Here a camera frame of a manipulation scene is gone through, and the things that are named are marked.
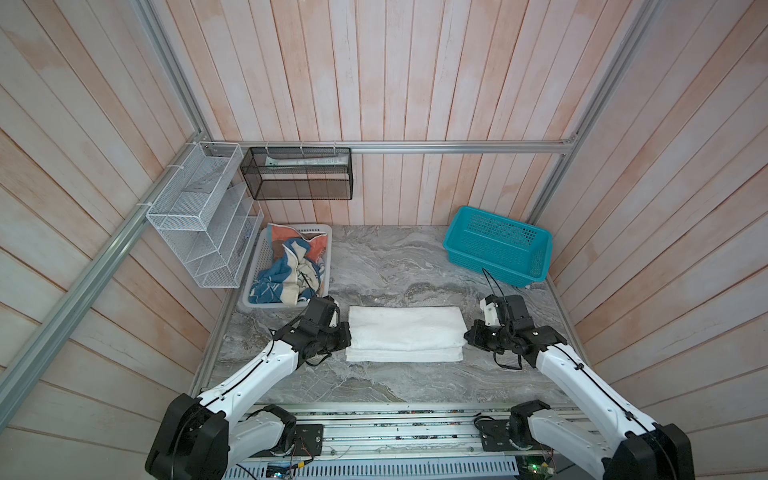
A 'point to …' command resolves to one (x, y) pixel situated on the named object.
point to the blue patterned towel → (267, 284)
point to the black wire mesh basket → (299, 173)
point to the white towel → (406, 334)
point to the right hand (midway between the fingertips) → (465, 333)
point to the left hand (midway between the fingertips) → (351, 342)
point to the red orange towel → (317, 245)
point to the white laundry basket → (262, 257)
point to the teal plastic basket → (498, 249)
